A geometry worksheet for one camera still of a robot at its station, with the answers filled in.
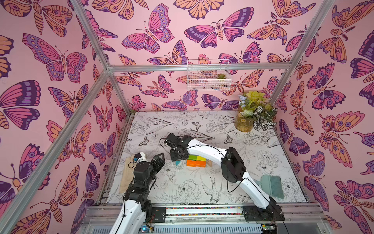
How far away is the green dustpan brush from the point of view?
81 centimetres

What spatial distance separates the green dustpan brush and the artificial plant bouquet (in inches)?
11.6

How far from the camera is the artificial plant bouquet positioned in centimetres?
87
